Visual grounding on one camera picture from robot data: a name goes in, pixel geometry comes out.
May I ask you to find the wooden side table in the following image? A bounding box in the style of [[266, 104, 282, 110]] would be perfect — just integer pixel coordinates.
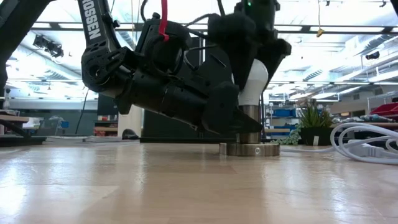
[[0, 113, 30, 123]]

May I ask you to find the green potted plant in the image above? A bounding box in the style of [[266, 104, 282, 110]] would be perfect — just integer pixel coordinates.
[[270, 102, 336, 146]]

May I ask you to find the hanging cord yellow plug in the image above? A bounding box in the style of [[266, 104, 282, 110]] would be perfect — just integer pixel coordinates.
[[315, 0, 326, 39]]

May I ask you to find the red storage bin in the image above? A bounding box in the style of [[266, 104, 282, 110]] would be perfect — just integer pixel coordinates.
[[369, 102, 398, 118]]

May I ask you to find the black monitor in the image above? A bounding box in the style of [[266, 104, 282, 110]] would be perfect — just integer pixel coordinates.
[[97, 93, 119, 116]]

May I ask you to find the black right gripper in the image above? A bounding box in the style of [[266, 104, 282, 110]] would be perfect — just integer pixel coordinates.
[[207, 4, 293, 91]]

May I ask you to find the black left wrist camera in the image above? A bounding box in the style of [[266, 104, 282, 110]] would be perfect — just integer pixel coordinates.
[[134, 12, 192, 77]]

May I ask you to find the white lightbulb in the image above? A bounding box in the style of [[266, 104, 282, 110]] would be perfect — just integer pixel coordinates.
[[238, 58, 269, 106]]

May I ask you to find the brass lamp socket base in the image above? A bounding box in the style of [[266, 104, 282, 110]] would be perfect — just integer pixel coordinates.
[[218, 105, 280, 157]]

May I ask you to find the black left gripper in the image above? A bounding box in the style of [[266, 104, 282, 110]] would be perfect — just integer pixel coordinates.
[[163, 54, 264, 134]]

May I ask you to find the black room divider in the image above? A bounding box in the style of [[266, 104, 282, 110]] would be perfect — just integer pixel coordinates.
[[139, 29, 264, 144]]

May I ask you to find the black aluminium frame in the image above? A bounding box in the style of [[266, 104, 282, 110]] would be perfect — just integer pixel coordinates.
[[0, 118, 47, 147]]

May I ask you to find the black ceiling device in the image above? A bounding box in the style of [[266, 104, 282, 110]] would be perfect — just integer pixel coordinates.
[[33, 34, 65, 58]]

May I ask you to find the blue storage bin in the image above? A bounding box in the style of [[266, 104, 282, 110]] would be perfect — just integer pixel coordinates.
[[273, 108, 298, 118]]

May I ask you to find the white power cord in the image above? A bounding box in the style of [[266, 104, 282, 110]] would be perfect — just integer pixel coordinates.
[[279, 122, 398, 166]]

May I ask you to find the red strap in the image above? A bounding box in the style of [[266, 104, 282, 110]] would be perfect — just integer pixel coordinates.
[[158, 0, 170, 43]]

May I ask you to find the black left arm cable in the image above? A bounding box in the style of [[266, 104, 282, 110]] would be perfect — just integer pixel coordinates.
[[139, 0, 220, 77]]

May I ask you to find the black hanging cable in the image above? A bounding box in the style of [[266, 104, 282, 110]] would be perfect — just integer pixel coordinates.
[[75, 90, 90, 135]]

